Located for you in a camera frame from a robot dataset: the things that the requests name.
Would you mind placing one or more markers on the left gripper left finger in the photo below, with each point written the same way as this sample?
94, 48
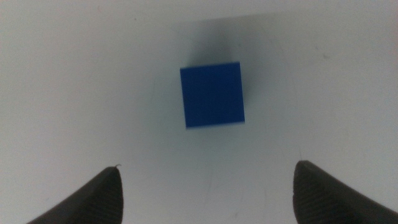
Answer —
96, 202

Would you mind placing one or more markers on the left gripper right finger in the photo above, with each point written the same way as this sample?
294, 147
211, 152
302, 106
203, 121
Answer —
326, 199

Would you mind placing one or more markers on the blue cube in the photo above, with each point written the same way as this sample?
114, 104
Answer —
212, 95

